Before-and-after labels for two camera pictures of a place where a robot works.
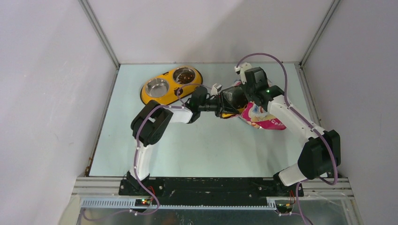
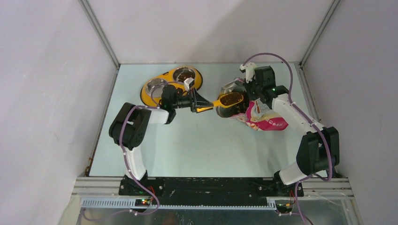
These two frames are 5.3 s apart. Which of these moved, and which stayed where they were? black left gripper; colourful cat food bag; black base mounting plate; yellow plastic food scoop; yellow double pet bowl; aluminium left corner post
Moved: black left gripper; yellow plastic food scoop
Stayed: black base mounting plate; colourful cat food bag; aluminium left corner post; yellow double pet bowl
